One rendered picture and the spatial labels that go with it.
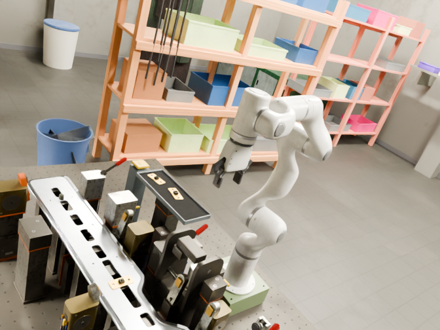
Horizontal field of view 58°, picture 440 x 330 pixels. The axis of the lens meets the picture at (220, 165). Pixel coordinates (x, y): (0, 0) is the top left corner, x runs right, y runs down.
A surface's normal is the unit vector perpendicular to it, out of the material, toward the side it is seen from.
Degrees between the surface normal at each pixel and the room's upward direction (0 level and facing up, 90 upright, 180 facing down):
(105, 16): 90
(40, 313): 0
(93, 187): 90
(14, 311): 0
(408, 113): 90
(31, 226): 0
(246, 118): 90
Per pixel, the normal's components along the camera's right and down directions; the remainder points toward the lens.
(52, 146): -0.13, 0.49
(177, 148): 0.53, 0.51
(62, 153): 0.24, 0.57
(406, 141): -0.77, 0.07
